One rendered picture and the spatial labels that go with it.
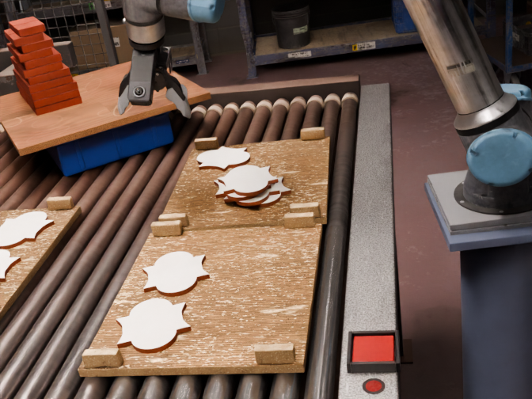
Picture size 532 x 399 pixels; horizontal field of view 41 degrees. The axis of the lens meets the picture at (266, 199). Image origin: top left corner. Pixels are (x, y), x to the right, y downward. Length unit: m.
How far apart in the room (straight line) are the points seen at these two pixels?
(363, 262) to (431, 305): 1.44
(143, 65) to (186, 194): 0.32
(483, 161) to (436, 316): 1.43
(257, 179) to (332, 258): 0.29
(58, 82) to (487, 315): 1.22
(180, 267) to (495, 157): 0.59
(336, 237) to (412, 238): 1.76
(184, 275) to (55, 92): 0.86
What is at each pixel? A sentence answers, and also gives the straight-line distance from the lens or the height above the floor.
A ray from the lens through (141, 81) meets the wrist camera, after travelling 1.44.
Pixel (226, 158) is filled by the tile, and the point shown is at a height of 0.95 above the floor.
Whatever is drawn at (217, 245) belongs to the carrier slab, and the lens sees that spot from 1.38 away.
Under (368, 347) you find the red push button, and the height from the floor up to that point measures 0.93.
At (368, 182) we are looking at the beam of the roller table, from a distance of 1.58.
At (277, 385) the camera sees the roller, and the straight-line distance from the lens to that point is 1.07.
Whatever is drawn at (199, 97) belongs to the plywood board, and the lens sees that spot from 1.89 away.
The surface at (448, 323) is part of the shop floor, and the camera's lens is 2.65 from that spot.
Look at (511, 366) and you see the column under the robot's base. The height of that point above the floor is 0.50.
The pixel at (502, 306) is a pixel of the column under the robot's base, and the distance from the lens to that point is 1.61.
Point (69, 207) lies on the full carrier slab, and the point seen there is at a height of 0.94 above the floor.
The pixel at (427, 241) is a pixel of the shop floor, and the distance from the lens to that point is 3.10.
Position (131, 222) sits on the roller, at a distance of 1.58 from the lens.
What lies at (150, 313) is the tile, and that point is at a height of 0.95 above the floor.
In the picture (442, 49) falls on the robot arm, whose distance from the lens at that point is 1.27.
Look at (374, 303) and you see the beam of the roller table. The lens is 1.20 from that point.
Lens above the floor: 1.62
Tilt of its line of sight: 27 degrees down
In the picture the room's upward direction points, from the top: 9 degrees counter-clockwise
